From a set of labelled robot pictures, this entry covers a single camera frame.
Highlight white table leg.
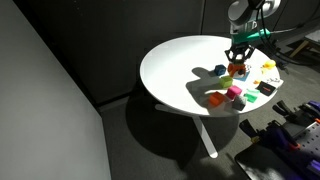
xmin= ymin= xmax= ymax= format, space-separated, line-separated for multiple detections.
xmin=154 ymin=103 xmax=219 ymax=159

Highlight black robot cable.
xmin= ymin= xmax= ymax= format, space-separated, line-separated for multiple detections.
xmin=258 ymin=0 xmax=320 ymax=68

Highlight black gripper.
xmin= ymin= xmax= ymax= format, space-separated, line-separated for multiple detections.
xmin=224 ymin=41 xmax=256 ymax=68

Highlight wooden side table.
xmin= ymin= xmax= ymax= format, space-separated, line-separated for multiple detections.
xmin=289 ymin=29 xmax=320 ymax=60

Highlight small lime green cube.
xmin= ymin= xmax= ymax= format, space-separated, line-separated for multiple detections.
xmin=218 ymin=75 xmax=234 ymax=89

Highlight small blue cube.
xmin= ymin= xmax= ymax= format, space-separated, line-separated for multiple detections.
xmin=213 ymin=64 xmax=227 ymax=77

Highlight black perforated board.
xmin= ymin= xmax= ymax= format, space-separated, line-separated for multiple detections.
xmin=275 ymin=121 xmax=320 ymax=175

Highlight black clamp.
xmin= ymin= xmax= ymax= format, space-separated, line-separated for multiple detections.
xmin=272 ymin=99 xmax=296 ymax=119
xmin=239 ymin=118 xmax=265 ymax=141

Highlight small magenta cube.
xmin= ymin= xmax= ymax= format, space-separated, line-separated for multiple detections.
xmin=225 ymin=85 xmax=243 ymax=100

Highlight small grey cube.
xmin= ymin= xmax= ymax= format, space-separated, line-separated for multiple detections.
xmin=232 ymin=95 xmax=248 ymax=112

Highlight blue patterned number dice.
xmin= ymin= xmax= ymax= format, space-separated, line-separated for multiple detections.
xmin=238 ymin=63 xmax=251 ymax=83

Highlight purple clamp with orange tip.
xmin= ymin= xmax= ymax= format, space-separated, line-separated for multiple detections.
xmin=265 ymin=120 xmax=302 ymax=151

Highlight dark grey mounting plate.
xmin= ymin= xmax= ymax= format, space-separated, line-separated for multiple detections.
xmin=234 ymin=143 xmax=303 ymax=180

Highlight small orange cube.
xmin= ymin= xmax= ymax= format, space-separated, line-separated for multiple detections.
xmin=208 ymin=91 xmax=226 ymax=108

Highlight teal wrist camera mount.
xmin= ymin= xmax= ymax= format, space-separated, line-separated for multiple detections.
xmin=230 ymin=28 xmax=272 ymax=46

